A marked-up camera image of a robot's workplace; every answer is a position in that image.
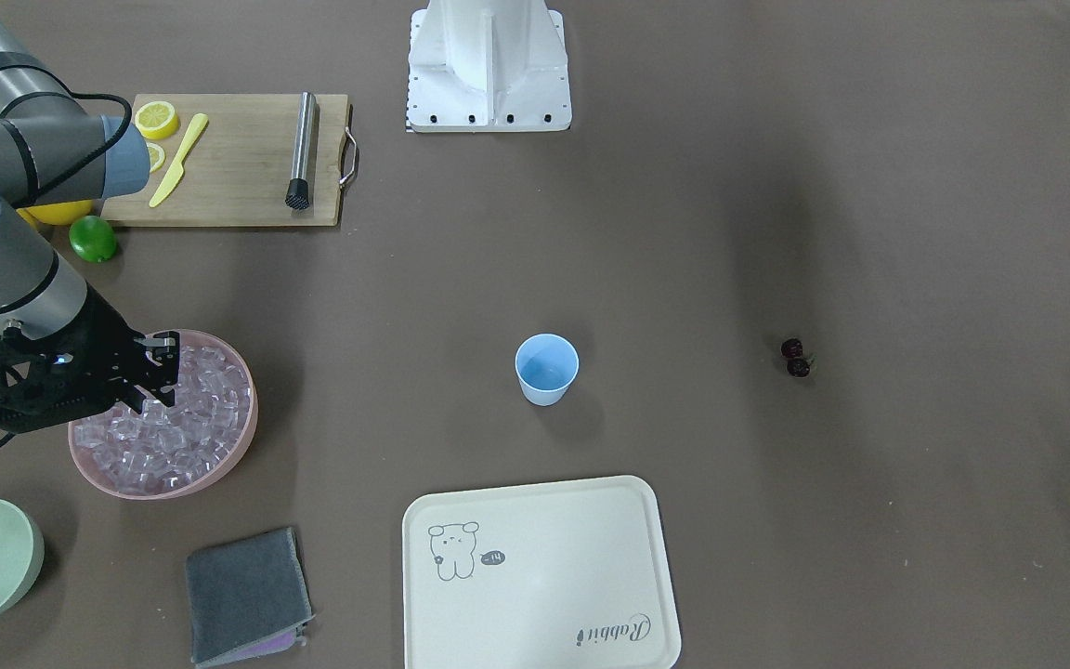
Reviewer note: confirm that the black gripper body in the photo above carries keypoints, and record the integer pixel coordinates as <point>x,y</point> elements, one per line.
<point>107,341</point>

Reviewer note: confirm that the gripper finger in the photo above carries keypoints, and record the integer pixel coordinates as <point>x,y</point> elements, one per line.
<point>139,390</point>
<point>161,354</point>

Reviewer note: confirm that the clear ice cubes pile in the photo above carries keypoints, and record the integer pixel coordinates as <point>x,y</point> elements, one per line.
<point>191,427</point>

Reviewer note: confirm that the dark cherry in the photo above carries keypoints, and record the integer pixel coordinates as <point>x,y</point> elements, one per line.
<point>792,349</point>
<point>800,368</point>

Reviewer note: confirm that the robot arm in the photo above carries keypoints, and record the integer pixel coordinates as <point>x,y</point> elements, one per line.
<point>52,151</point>

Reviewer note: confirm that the light blue cup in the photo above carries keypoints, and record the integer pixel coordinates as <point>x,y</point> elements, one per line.
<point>546,365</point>

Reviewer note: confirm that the pink bowl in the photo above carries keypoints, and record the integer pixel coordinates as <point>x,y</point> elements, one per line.
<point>242,437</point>

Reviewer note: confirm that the green lime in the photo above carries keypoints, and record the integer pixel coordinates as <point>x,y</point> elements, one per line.
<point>93,239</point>

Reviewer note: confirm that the yellow lemon upper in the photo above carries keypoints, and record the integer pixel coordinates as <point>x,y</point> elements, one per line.
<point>57,214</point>

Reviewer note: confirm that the yellow plastic knife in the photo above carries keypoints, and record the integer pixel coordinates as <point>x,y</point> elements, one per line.
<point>175,171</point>

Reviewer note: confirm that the lemon slice lower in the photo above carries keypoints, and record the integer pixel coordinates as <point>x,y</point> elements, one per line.
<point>157,156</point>

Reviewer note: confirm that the bamboo cutting board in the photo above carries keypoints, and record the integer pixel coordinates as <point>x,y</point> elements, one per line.
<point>238,172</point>

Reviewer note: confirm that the steel muddler black tip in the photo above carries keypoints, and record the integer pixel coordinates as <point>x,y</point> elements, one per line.
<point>298,189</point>

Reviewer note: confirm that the lemon half slice upper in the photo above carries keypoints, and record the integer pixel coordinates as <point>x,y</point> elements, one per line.
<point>156,120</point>

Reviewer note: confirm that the grey folded cloth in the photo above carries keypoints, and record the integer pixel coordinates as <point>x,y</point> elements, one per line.
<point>247,598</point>

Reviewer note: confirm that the cream rabbit tray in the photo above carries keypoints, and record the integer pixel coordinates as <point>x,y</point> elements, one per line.
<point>568,574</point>

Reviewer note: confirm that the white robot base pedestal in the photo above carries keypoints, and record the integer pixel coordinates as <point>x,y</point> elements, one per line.
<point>487,67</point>

